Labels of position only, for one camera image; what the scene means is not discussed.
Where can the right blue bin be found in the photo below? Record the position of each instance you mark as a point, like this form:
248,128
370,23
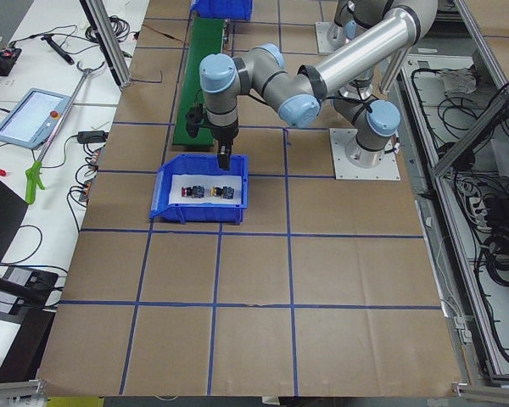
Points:
223,9

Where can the aluminium frame post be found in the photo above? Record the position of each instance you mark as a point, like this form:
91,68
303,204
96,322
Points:
98,20

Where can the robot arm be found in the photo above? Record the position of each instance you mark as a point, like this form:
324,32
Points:
389,28

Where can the teach pendant tablet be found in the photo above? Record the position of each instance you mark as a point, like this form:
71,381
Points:
33,119

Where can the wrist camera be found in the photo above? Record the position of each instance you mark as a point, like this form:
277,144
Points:
194,119

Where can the left blue bin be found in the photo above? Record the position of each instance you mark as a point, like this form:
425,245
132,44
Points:
204,164

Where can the white foam pad left bin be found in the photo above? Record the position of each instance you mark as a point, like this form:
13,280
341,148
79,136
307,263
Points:
179,181

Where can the yellow push button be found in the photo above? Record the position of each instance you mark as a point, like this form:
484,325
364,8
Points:
224,192

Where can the red push button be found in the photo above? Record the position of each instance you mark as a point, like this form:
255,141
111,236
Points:
193,192

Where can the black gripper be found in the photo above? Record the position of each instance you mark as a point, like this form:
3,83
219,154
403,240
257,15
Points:
225,135

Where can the green handled reach grabber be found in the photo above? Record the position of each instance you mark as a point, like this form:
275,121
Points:
33,174

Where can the green conveyor belt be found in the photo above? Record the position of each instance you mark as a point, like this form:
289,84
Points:
206,37

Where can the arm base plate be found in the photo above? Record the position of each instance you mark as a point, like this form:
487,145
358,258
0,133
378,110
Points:
352,162
329,37

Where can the blue bin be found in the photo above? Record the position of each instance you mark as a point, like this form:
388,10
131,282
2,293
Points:
223,9
204,164

